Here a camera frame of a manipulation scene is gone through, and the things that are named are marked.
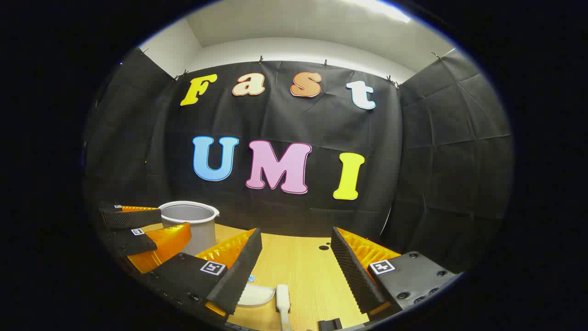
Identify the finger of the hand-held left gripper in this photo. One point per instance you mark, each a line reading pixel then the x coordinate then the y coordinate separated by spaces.
pixel 128 218
pixel 133 241

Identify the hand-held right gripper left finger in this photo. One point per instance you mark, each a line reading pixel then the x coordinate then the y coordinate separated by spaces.
pixel 239 276

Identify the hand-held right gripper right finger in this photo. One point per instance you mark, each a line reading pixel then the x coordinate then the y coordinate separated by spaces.
pixel 353 276

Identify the white dustpan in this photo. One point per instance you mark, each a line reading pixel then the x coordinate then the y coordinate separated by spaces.
pixel 259 296

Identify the small white broom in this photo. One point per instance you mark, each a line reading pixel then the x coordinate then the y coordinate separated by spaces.
pixel 283 301

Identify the grey garbage bin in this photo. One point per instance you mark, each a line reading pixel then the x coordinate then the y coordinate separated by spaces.
pixel 202 234

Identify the wooden desktop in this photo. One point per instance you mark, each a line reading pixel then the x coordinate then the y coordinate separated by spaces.
pixel 303 276

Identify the black backdrop cloth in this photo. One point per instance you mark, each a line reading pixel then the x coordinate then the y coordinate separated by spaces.
pixel 413 138

